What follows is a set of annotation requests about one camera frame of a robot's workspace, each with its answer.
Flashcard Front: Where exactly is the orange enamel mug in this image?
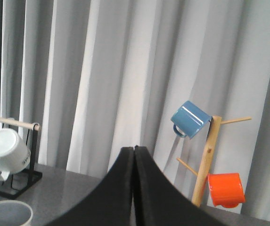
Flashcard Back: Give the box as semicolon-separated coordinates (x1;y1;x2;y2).
207;173;245;208

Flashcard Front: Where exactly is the white ribbed mug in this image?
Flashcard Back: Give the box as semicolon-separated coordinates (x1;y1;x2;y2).
0;128;31;181

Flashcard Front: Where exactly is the black wire mug rack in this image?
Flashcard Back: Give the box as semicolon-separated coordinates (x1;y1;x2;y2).
0;117;42;200

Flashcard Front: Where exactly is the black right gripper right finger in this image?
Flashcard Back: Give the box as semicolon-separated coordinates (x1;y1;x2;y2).
133;146;224;226

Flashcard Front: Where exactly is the blue enamel mug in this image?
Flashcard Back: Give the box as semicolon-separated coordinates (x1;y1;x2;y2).
171;101;212;139

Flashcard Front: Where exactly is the wooden mug tree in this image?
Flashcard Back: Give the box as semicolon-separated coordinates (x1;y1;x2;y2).
177;115;252;207

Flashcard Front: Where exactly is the cream HOME mug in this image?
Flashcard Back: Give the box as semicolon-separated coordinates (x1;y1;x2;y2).
0;200;33;226

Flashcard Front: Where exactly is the grey pleated curtain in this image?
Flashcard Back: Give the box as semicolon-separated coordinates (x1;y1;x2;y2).
0;0;270;221

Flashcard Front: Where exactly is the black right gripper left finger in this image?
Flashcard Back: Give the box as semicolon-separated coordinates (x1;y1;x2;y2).
47;147;134;226

